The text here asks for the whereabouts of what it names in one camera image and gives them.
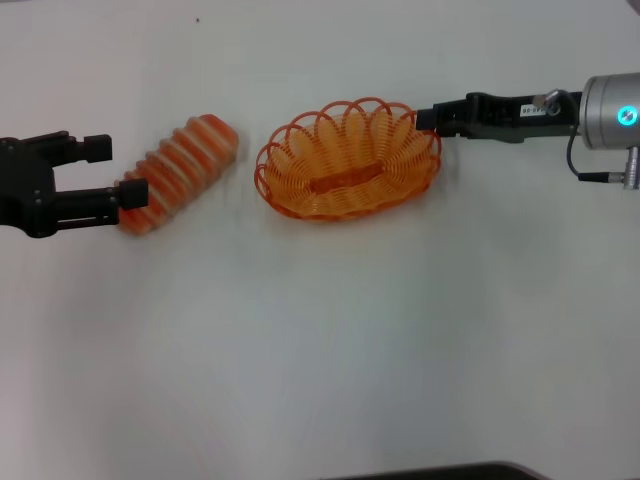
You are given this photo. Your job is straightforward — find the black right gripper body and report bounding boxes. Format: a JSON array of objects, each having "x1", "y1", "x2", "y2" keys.
[{"x1": 464, "y1": 90, "x2": 584, "y2": 145}]

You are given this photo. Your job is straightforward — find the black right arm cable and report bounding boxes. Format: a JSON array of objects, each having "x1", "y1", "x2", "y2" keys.
[{"x1": 566, "y1": 133, "x2": 626, "y2": 183}]

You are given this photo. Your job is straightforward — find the orange white striped bread loaf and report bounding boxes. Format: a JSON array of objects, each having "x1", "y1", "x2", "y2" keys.
[{"x1": 112, "y1": 113, "x2": 241, "y2": 237}]

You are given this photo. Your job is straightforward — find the dark rounded robot base edge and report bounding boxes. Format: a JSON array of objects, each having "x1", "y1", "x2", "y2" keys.
[{"x1": 319, "y1": 460, "x2": 544, "y2": 480}]

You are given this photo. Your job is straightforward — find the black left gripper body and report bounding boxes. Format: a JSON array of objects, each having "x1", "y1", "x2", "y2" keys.
[{"x1": 0, "y1": 136, "x2": 59, "y2": 240}]

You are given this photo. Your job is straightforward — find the orange plastic wire basket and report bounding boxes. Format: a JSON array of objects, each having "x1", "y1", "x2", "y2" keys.
[{"x1": 254, "y1": 96, "x2": 443, "y2": 223}]

